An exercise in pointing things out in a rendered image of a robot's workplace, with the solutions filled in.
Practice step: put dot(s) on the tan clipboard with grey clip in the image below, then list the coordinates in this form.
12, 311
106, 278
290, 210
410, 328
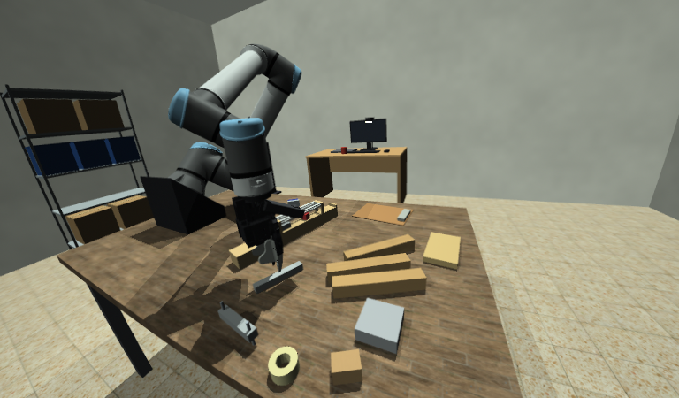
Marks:
388, 214

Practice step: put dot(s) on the small tan block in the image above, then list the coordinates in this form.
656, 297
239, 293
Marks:
346, 367

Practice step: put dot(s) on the tan flat wooden block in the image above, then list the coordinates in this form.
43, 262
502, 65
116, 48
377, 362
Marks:
442, 249

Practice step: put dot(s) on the pale yellow tape roll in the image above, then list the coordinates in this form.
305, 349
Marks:
284, 376

